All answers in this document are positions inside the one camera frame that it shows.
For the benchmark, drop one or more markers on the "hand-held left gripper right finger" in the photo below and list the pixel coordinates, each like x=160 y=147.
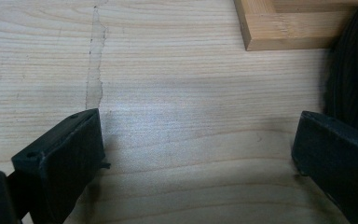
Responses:
x=338 y=161

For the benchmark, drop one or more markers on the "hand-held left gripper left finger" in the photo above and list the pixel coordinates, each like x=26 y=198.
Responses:
x=62 y=155

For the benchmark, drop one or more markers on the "wooden shoe rack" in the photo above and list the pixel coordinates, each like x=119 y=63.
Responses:
x=292 y=31

